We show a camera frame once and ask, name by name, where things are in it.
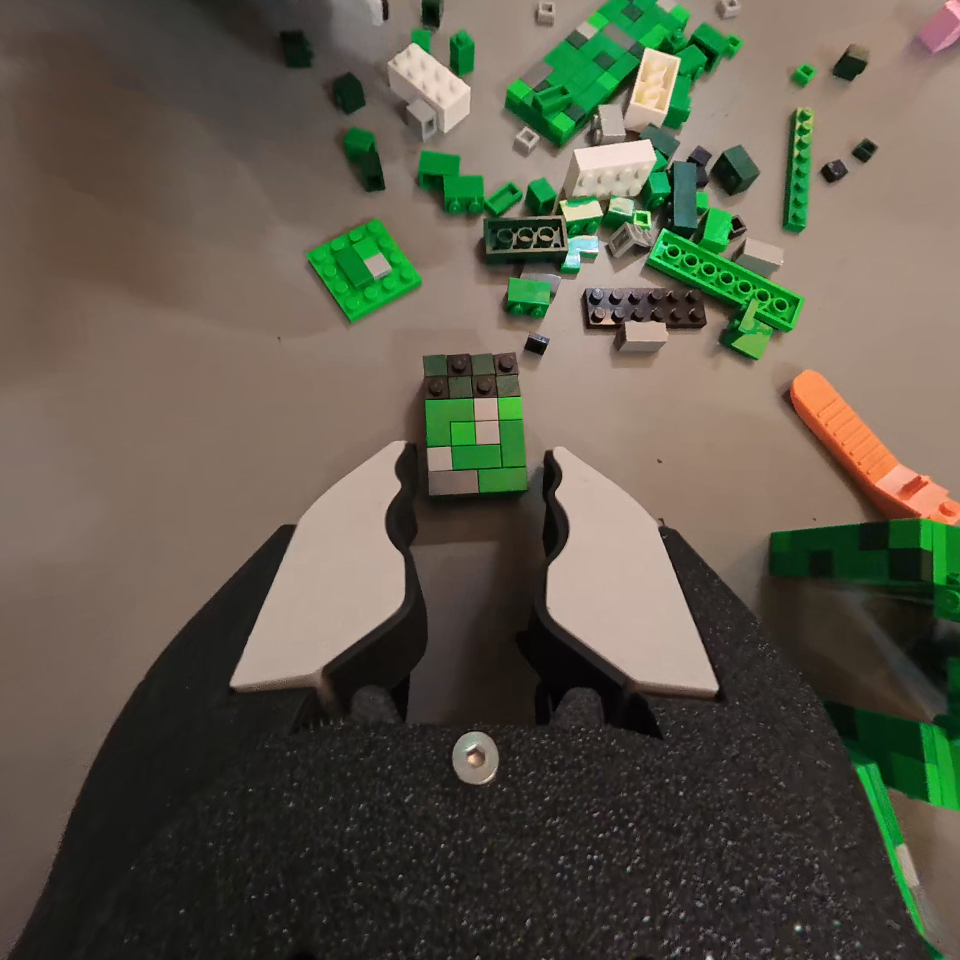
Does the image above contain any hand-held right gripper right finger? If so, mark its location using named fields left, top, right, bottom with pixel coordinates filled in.
left=516, top=446, right=721, bottom=738

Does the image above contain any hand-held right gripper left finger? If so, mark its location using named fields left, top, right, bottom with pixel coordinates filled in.
left=228, top=440, right=430, bottom=732

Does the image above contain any green panel with dark studs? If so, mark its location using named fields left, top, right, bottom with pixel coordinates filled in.
left=421, top=351, right=529, bottom=498

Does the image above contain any green brick creeper model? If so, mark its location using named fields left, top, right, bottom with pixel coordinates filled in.
left=768, top=517, right=960, bottom=960

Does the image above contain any green mosaic tile plate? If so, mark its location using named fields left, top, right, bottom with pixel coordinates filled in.
left=504, top=0, right=702, bottom=147

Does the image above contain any grey desk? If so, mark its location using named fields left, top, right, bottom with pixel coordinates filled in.
left=0, top=0, right=960, bottom=954

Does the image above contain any orange brick separator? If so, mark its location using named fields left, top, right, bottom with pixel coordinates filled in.
left=790, top=369, right=960, bottom=526

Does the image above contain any black studded plate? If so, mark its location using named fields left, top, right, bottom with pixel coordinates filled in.
left=582, top=286, right=708, bottom=332

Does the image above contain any small square green plate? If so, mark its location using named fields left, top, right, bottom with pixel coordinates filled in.
left=306, top=217, right=423, bottom=324

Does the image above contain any long green holed brick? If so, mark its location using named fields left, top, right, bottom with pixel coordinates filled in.
left=645, top=227, right=806, bottom=333

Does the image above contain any dark green wide brick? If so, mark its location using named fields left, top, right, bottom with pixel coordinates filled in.
left=483, top=215, right=570, bottom=264

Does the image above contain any white studded brick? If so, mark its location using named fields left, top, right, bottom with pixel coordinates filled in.
left=564, top=139, right=658, bottom=201
left=387, top=42, right=473, bottom=135

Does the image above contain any pile of loose toy bricks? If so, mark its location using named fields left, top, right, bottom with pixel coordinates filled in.
left=281, top=0, right=879, bottom=361

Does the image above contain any thin long green plate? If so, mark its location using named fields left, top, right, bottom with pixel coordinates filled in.
left=782, top=107, right=816, bottom=234

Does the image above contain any cream hollow brick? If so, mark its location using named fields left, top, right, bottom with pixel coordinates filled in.
left=623, top=48, right=682, bottom=133

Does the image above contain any pink toy pig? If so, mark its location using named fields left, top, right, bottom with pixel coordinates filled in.
left=918, top=0, right=960, bottom=55

